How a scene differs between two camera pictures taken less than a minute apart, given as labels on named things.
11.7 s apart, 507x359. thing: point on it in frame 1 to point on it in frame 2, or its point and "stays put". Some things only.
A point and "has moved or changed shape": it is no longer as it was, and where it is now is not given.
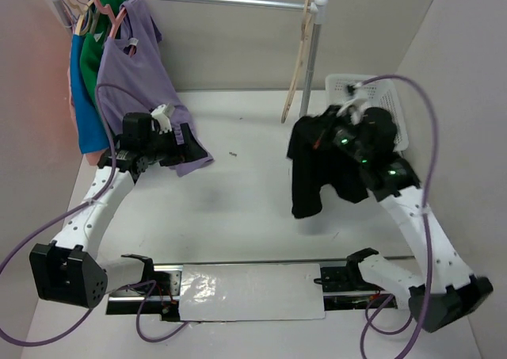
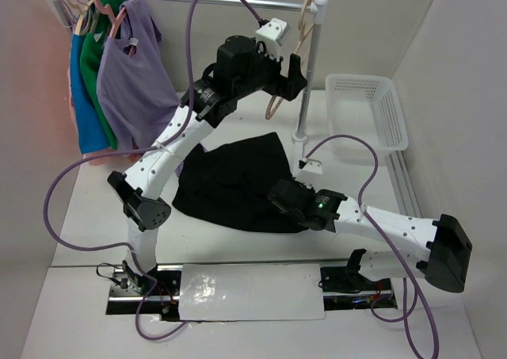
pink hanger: (108, 9) stays put
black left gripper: (188, 151) to (277, 85)
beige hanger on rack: (81, 10) stays put
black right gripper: (331, 118) to (301, 186)
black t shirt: (316, 166) to (232, 184)
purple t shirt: (133, 76) stays put
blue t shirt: (92, 131) stays put
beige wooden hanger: (295, 67) has moved or changed shape
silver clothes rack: (318, 9) stays put
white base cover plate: (252, 292) stays put
